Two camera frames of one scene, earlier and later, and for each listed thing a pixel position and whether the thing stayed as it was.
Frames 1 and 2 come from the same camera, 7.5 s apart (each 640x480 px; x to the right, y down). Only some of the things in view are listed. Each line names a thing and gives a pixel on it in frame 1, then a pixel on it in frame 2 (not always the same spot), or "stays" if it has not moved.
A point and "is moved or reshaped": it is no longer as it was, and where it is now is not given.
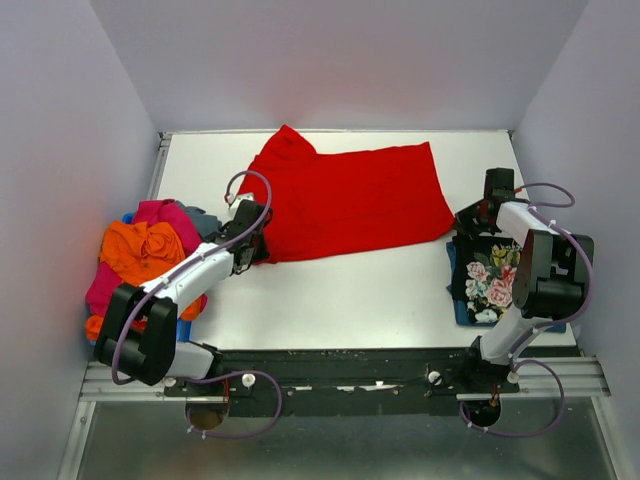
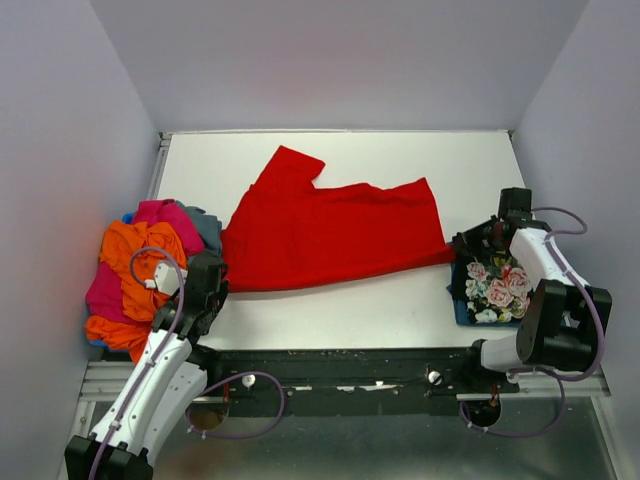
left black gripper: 262,252 to 221,292
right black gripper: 463,221 to 469,245
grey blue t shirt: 205,224 stays
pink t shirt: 105,280 stays
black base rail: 351,383 stays
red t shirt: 323,203 is moved or reshaped
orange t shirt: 135,252 stays
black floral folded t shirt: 483,274 stays
